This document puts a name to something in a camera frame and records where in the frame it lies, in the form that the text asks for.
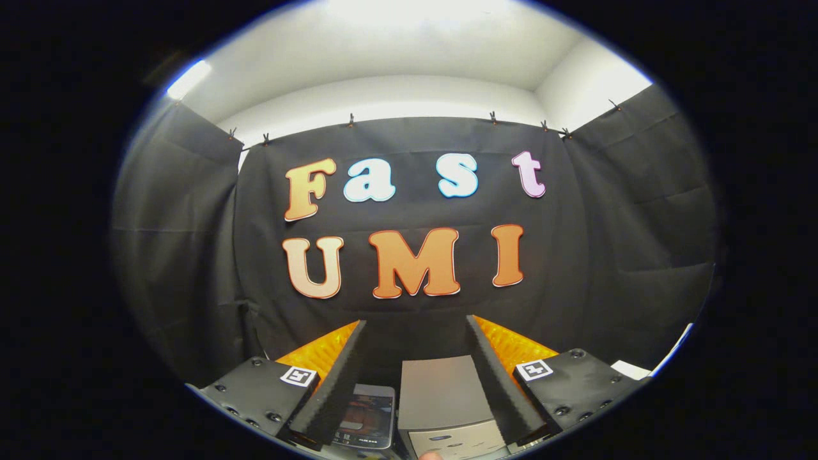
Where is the grey appliance with control panel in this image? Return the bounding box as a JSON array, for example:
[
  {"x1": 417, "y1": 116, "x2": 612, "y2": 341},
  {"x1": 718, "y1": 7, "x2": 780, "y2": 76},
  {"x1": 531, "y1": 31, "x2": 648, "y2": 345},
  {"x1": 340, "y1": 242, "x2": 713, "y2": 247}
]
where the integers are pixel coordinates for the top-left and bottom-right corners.
[{"x1": 397, "y1": 356, "x2": 512, "y2": 460}]

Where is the ceiling light panel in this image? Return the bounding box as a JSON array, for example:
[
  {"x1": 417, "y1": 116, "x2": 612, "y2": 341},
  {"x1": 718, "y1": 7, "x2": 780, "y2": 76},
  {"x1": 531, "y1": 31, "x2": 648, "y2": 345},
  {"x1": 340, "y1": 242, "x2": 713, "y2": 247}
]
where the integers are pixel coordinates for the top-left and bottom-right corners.
[
  {"x1": 326, "y1": 0, "x2": 512, "y2": 26},
  {"x1": 167, "y1": 59, "x2": 213, "y2": 101}
]

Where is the black backdrop cloth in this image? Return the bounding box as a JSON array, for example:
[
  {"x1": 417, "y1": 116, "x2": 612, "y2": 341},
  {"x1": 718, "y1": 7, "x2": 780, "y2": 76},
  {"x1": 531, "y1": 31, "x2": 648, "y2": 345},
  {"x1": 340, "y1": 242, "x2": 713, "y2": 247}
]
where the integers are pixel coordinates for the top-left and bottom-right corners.
[{"x1": 110, "y1": 83, "x2": 718, "y2": 387}]

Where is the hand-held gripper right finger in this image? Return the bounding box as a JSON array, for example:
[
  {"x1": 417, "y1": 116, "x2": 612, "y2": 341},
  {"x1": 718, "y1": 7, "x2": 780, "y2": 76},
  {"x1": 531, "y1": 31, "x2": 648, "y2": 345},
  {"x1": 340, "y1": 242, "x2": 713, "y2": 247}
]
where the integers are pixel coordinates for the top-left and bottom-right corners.
[{"x1": 465, "y1": 314, "x2": 652, "y2": 448}]

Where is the washing machine with glass lid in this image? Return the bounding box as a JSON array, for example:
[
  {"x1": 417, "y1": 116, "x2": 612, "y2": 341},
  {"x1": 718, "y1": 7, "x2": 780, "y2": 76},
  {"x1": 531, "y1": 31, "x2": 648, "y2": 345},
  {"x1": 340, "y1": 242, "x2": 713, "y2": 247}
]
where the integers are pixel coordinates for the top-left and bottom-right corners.
[{"x1": 320, "y1": 382, "x2": 400, "y2": 456}]

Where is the row of black cloth clips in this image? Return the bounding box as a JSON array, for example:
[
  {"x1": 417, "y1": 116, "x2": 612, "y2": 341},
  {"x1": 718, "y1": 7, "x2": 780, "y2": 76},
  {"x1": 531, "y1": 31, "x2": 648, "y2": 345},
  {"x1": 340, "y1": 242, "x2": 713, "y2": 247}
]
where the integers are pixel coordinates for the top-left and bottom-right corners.
[{"x1": 227, "y1": 99, "x2": 622, "y2": 146}]

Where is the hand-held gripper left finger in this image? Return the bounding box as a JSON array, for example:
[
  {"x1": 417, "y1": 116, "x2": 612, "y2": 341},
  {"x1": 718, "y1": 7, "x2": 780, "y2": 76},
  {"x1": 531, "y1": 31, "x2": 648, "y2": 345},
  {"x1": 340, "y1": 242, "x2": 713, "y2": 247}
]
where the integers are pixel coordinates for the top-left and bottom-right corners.
[{"x1": 185, "y1": 319, "x2": 370, "y2": 451}]

